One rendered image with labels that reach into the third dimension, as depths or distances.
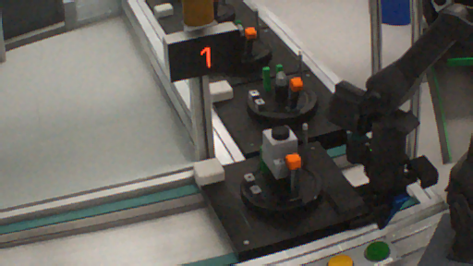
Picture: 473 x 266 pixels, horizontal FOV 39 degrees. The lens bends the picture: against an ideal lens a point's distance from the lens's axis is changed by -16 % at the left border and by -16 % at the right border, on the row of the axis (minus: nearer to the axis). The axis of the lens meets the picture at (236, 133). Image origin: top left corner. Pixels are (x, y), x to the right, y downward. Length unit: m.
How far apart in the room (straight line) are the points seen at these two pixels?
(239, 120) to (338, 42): 0.62
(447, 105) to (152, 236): 0.60
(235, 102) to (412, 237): 0.52
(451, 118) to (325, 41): 0.76
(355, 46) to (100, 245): 1.01
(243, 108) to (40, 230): 0.52
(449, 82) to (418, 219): 0.29
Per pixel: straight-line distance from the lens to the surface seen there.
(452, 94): 1.40
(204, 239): 1.31
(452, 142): 1.38
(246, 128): 1.48
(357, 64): 1.95
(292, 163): 1.21
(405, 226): 1.26
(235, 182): 1.35
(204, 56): 1.24
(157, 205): 1.36
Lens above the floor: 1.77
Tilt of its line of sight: 33 degrees down
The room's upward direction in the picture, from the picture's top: 4 degrees counter-clockwise
